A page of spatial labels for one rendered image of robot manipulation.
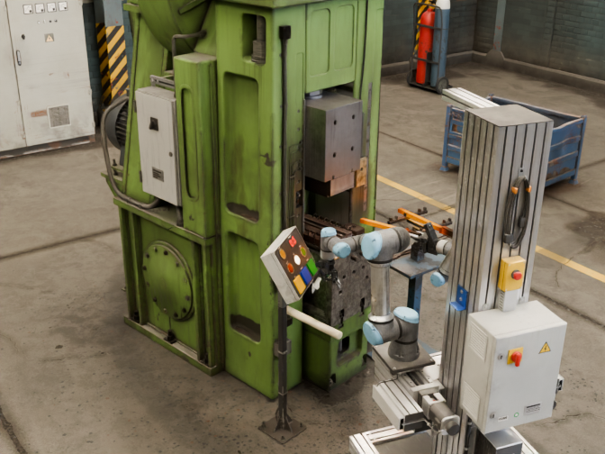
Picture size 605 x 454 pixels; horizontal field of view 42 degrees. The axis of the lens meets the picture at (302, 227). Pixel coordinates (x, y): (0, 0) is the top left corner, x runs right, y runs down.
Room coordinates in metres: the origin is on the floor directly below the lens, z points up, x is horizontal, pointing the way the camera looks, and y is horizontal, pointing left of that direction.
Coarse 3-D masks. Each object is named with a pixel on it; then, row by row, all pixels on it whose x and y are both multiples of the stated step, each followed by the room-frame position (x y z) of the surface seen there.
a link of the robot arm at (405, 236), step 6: (396, 228) 3.16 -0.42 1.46; (402, 228) 3.18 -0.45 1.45; (402, 234) 3.13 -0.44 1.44; (408, 234) 3.16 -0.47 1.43; (354, 240) 3.45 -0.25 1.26; (360, 240) 3.44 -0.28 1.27; (402, 240) 3.12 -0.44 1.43; (408, 240) 3.14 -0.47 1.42; (360, 246) 3.43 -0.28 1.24; (402, 246) 3.11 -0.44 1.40; (408, 246) 3.16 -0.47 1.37
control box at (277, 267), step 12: (276, 240) 3.64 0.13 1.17; (288, 240) 3.62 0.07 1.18; (300, 240) 3.72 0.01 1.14; (276, 252) 3.47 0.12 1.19; (288, 252) 3.56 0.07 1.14; (300, 252) 3.65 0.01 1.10; (264, 264) 3.46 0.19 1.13; (276, 264) 3.44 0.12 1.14; (288, 264) 3.49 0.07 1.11; (300, 264) 3.59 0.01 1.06; (276, 276) 3.44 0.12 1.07; (288, 276) 3.43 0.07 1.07; (300, 276) 3.52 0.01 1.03; (288, 288) 3.42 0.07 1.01; (288, 300) 3.42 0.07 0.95
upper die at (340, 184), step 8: (344, 176) 4.08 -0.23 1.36; (352, 176) 4.13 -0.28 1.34; (312, 184) 4.09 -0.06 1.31; (320, 184) 4.05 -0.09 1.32; (328, 184) 4.01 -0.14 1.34; (336, 184) 4.03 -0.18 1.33; (344, 184) 4.08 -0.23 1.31; (352, 184) 4.14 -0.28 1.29; (320, 192) 4.05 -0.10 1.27; (328, 192) 4.01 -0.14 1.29; (336, 192) 4.03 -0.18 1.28
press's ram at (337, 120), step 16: (336, 96) 4.24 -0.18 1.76; (320, 112) 3.99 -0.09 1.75; (336, 112) 4.02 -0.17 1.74; (352, 112) 4.12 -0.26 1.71; (320, 128) 3.99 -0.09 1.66; (336, 128) 4.02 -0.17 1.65; (352, 128) 4.12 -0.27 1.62; (320, 144) 3.99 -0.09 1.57; (336, 144) 4.03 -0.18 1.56; (352, 144) 4.13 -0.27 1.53; (320, 160) 3.99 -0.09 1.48; (336, 160) 4.03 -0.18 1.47; (352, 160) 4.13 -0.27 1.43; (320, 176) 3.99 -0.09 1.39; (336, 176) 4.03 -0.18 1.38
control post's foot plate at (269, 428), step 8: (280, 416) 3.60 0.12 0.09; (288, 416) 3.64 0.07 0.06; (264, 424) 3.60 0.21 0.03; (272, 424) 3.63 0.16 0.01; (280, 424) 3.59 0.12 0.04; (288, 424) 3.58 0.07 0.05; (296, 424) 3.63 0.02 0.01; (264, 432) 3.57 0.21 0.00; (272, 432) 3.56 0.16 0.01; (280, 432) 3.56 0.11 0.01; (288, 432) 3.56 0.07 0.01; (296, 432) 3.56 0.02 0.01; (280, 440) 3.49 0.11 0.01; (288, 440) 3.50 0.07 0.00
